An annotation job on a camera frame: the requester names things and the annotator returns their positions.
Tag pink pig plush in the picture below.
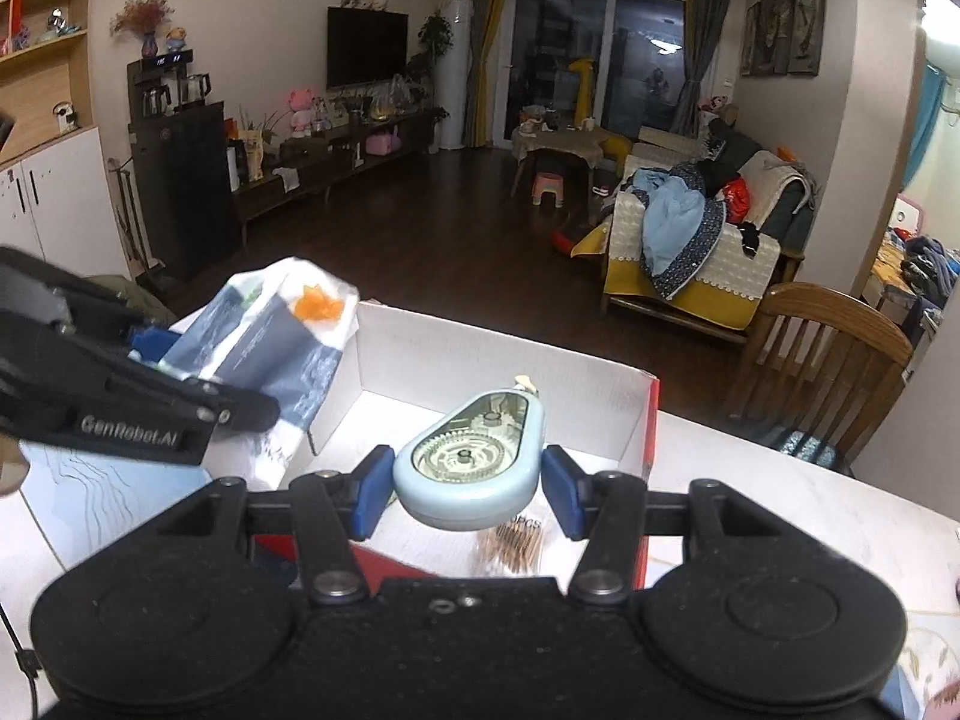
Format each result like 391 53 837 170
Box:
286 88 316 138

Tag white cabinet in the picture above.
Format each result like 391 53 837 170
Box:
2 127 128 277

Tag wooden chair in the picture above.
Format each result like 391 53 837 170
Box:
719 283 913 475

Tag white blue tissue packet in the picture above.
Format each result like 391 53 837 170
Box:
160 257 359 491

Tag black television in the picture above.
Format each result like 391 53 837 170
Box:
327 7 409 88

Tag pink stool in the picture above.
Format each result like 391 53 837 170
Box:
530 171 565 210

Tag low tv cabinet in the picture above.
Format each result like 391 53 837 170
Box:
233 107 443 238

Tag bag of cotton swabs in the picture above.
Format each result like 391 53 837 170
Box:
475 515 545 577

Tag dark coffee table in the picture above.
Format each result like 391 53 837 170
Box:
511 127 612 193

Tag sofa with clothes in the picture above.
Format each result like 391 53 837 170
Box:
569 119 818 337

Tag yellow giraffe toy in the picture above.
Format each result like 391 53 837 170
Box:
568 57 594 128

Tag black water dispenser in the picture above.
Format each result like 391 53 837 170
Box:
127 49 241 281

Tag blue mountain table mat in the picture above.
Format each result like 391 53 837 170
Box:
20 442 212 569

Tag white standing air conditioner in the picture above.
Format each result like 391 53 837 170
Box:
436 0 473 151

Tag person's left hand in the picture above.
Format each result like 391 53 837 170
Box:
0 436 29 497

